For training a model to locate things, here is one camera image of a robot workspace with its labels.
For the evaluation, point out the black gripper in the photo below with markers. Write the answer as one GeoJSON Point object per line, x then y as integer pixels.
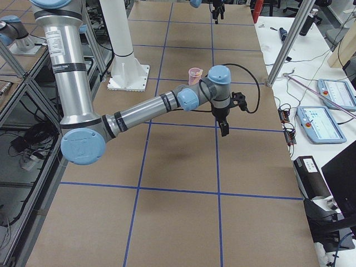
{"type": "Point", "coordinates": [217, 9]}
{"type": "Point", "coordinates": [219, 112]}

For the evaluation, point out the black monitor on arm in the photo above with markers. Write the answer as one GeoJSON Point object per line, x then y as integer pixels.
{"type": "Point", "coordinates": [328, 228]}

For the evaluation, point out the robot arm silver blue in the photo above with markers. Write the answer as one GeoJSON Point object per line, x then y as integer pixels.
{"type": "Point", "coordinates": [85, 133]}
{"type": "Point", "coordinates": [198, 3]}

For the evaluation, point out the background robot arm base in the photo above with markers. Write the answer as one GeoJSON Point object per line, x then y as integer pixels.
{"type": "Point", "coordinates": [15, 36]}

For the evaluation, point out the pink mesh pen holder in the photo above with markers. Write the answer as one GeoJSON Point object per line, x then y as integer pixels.
{"type": "Point", "coordinates": [194, 79]}

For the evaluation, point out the red fire extinguisher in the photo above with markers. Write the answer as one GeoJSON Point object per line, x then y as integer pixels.
{"type": "Point", "coordinates": [257, 10]}

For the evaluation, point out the black bottle on table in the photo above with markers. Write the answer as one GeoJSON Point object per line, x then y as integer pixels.
{"type": "Point", "coordinates": [308, 22]}

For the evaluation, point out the near blue teach pendant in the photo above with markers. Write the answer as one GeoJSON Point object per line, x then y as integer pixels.
{"type": "Point", "coordinates": [319, 125]}

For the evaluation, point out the blue teach pendant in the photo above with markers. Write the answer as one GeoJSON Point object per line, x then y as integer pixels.
{"type": "Point", "coordinates": [319, 125]}
{"type": "Point", "coordinates": [338, 92]}

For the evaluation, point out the black box with label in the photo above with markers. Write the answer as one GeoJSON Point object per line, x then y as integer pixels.
{"type": "Point", "coordinates": [309, 178]}

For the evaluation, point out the far blue teach pendant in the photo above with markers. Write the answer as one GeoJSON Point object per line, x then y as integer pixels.
{"type": "Point", "coordinates": [338, 92]}

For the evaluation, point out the small circuit board with wires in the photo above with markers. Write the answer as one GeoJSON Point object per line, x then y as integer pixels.
{"type": "Point", "coordinates": [288, 128]}

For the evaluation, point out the aluminium frame post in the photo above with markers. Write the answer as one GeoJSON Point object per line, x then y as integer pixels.
{"type": "Point", "coordinates": [296, 26]}

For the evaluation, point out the white pedestal column base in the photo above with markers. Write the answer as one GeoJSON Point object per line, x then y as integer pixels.
{"type": "Point", "coordinates": [127, 73]}

